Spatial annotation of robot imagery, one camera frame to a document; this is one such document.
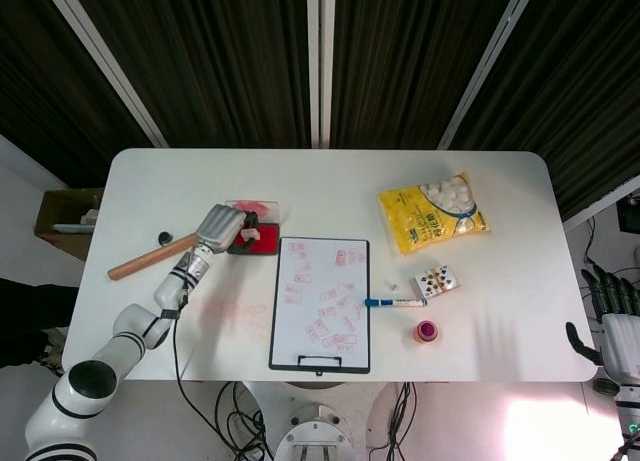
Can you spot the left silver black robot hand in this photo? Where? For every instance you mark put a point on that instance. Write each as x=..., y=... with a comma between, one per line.
x=217, y=228

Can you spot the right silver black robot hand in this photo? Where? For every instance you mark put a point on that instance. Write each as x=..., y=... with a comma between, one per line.
x=622, y=341

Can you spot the white red rubber stamp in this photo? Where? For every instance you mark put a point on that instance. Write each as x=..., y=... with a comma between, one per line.
x=248, y=233

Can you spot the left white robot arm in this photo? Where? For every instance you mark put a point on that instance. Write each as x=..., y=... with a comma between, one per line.
x=90, y=381

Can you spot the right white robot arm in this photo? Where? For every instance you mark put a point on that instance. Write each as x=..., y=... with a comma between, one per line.
x=627, y=406

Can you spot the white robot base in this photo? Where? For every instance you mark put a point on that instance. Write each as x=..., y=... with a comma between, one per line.
x=312, y=431

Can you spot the small black round cap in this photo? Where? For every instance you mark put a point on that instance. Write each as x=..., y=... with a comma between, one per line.
x=164, y=238

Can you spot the wooden rolling pin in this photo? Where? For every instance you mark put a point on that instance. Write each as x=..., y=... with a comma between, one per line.
x=145, y=262

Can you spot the white paper with red stamps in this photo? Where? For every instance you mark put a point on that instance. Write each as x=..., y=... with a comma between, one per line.
x=320, y=261

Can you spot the dark monitor device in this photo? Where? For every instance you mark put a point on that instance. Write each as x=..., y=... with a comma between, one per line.
x=627, y=216

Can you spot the white items in box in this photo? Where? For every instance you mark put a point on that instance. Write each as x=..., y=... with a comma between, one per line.
x=75, y=226

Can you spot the brown cardboard box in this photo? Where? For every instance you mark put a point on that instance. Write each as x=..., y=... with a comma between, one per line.
x=55, y=206

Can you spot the black clipboard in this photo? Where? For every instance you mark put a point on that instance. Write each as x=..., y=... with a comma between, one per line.
x=320, y=365

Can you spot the dark pleated curtain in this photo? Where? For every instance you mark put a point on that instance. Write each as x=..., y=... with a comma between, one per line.
x=225, y=56

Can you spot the magenta stacking cup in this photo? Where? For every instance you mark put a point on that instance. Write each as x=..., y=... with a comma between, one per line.
x=428, y=329

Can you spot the blue white marker pen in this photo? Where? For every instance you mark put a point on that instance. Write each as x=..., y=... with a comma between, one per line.
x=400, y=302

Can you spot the banded playing card deck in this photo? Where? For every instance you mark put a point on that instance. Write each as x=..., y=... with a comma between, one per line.
x=434, y=281

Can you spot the yellow bag of white balls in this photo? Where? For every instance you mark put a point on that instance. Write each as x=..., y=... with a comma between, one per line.
x=425, y=221

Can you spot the white frame post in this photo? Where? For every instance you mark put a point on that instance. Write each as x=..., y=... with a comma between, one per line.
x=320, y=61
x=487, y=66
x=105, y=61

